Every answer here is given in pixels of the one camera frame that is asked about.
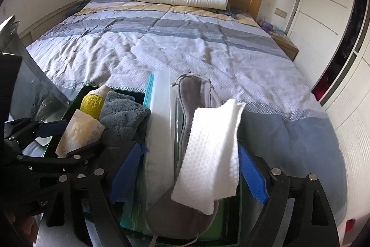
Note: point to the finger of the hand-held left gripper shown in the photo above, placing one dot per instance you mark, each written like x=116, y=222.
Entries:
x=72, y=154
x=49, y=129

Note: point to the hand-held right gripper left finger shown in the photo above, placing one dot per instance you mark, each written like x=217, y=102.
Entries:
x=127, y=174

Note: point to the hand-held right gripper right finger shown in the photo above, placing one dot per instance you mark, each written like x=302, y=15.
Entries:
x=251, y=174

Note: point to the tissue packet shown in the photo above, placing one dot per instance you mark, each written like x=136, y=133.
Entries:
x=81, y=131

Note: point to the white cloth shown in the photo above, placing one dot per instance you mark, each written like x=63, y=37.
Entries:
x=211, y=154

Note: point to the yellow towel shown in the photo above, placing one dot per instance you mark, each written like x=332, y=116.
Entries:
x=92, y=103

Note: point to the grey fluffy towel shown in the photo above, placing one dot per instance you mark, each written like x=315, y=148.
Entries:
x=121, y=122

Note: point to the clear zip bag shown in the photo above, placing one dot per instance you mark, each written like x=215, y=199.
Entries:
x=162, y=134

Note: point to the green tray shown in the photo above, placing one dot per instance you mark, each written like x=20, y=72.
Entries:
x=222, y=223

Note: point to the grey eye mask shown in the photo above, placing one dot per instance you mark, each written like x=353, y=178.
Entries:
x=193, y=96

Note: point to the smoked glass pitcher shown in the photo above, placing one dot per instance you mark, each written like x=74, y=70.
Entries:
x=37, y=90

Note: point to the beige radiator cover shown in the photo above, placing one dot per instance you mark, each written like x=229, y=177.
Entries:
x=49, y=21

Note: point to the red cloth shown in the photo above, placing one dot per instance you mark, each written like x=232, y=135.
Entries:
x=350, y=226

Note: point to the striped blanket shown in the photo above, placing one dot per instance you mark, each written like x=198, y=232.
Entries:
x=231, y=61

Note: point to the dark grey cushion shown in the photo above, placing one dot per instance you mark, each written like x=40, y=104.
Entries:
x=84, y=3

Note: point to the wooden nightstand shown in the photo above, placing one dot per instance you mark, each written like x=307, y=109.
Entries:
x=286, y=47

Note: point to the purple item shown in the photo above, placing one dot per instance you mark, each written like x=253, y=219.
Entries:
x=265, y=24

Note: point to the white wardrobe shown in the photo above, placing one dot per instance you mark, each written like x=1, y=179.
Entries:
x=341, y=18

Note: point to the wall switch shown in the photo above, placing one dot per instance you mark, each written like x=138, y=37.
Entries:
x=281, y=12

